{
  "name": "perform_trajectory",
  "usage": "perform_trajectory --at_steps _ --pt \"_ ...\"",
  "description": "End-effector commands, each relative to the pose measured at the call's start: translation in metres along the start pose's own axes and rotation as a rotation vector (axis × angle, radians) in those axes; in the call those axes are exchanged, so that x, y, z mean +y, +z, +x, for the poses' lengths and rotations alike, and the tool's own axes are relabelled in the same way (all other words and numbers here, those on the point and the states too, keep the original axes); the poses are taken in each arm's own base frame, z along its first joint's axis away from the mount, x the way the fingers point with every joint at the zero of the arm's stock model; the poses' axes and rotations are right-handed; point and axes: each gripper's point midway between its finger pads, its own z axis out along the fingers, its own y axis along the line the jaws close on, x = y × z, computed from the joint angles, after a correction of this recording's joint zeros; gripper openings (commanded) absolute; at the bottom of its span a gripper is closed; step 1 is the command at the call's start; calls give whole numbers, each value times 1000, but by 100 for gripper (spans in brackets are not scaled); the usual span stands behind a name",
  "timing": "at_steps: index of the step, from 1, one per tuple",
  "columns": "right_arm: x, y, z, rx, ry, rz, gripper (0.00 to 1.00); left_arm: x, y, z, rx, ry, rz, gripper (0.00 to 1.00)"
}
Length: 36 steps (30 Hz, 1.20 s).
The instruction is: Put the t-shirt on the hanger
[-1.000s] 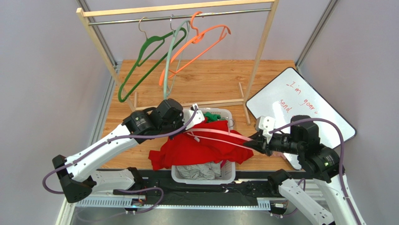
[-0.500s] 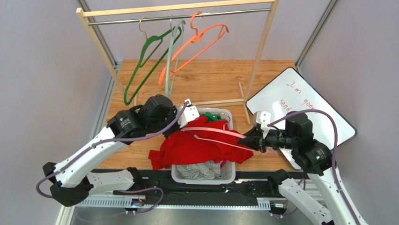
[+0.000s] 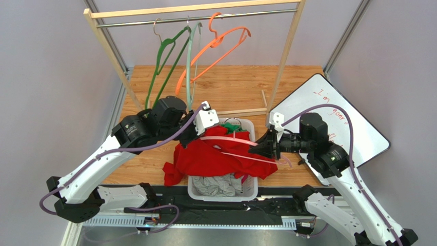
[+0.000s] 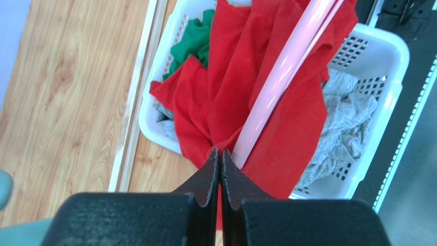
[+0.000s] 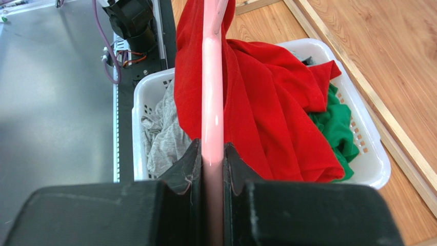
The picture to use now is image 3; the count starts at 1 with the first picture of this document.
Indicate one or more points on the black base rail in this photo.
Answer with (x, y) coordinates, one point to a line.
(269, 207)

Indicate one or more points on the magenta garment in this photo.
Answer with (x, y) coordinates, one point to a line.
(244, 178)

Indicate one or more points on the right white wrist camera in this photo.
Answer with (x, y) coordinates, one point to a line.
(276, 119)

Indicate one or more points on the pink hanger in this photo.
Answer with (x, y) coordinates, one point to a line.
(235, 141)

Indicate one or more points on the white whiteboard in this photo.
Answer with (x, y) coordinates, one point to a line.
(368, 141)

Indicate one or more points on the red t shirt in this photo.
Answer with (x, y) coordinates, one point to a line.
(208, 158)

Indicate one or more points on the white plastic laundry basket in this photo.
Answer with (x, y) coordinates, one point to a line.
(249, 185)

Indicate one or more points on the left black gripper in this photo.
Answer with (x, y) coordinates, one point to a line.
(194, 137)

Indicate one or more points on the wooden clothes rack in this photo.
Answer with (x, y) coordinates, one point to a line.
(120, 68)

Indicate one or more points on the grey garment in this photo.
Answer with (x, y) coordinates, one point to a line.
(218, 186)

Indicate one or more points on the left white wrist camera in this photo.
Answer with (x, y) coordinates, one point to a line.
(206, 118)

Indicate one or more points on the green garment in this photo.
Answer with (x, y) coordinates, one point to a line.
(230, 128)

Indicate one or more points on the mint green hanger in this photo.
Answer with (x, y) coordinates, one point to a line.
(197, 27)

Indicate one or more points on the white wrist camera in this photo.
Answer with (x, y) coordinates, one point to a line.
(206, 118)
(276, 119)

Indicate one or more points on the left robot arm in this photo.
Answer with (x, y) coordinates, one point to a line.
(80, 194)

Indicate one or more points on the orange hanger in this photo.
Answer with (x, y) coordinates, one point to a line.
(216, 42)

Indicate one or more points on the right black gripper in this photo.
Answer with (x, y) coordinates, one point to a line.
(272, 144)

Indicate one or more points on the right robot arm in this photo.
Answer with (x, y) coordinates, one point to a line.
(369, 224)

